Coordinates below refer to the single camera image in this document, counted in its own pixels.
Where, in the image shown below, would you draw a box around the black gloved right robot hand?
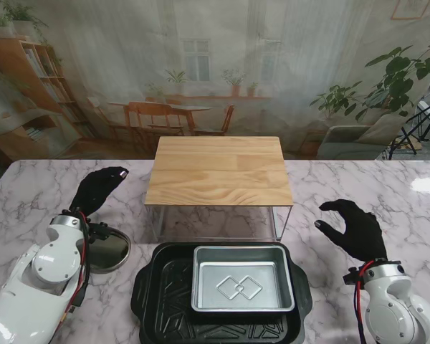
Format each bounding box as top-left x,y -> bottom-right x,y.
314,199 -> 388,264

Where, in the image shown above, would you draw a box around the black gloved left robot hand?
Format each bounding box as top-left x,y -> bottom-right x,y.
68,166 -> 130,219

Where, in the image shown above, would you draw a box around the oval stainless steel plate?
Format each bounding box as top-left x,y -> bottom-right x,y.
85,229 -> 132,274

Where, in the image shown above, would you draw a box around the black patterned baking tray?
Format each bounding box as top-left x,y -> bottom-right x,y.
130,242 -> 313,344

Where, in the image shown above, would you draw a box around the silver rectangular baking tray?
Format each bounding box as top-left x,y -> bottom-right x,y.
190,244 -> 296,313

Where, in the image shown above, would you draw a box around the wooden shelf with metal legs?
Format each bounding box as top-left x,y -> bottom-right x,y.
143,135 -> 295,242

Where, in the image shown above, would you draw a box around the printed room backdrop curtain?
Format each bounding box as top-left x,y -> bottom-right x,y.
0,0 -> 430,162

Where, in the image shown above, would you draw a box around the black tripod stand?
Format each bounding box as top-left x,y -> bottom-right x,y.
386,95 -> 430,161

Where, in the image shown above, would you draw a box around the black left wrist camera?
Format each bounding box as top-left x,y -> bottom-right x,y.
87,221 -> 110,242

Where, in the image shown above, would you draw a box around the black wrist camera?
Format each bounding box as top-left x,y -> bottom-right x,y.
343,267 -> 363,286
87,221 -> 110,242

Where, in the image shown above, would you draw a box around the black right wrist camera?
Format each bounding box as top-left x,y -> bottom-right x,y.
343,267 -> 363,286

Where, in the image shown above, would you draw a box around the red black left arm cables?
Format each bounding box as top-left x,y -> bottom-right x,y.
70,213 -> 92,309

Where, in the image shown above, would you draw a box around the red black arm cables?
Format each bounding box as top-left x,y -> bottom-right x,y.
353,261 -> 370,344
70,213 -> 92,309

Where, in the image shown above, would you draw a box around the red black right arm cables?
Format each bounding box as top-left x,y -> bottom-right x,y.
353,261 -> 370,344

